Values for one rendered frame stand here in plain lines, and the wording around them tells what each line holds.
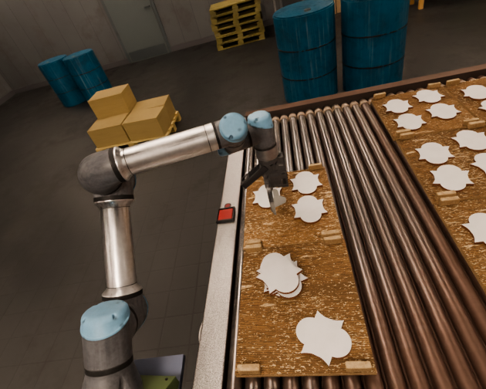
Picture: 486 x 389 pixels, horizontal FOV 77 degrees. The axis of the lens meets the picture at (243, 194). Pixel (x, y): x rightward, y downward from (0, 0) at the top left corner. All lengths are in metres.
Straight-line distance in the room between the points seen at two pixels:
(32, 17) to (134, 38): 2.31
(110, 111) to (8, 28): 5.66
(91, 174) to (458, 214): 1.12
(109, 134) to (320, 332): 3.78
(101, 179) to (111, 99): 3.59
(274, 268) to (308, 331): 0.21
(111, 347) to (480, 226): 1.10
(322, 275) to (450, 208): 0.50
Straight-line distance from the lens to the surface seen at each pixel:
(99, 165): 0.86
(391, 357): 0.93
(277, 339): 0.93
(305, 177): 1.32
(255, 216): 1.21
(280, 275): 0.97
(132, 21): 8.50
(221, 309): 1.03
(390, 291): 1.01
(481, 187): 1.34
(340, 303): 0.96
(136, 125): 4.07
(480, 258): 1.11
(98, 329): 0.88
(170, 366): 1.07
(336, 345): 0.90
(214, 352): 0.98
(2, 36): 10.00
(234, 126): 0.80
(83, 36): 9.05
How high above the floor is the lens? 1.78
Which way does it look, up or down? 39 degrees down
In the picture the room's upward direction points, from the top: 18 degrees counter-clockwise
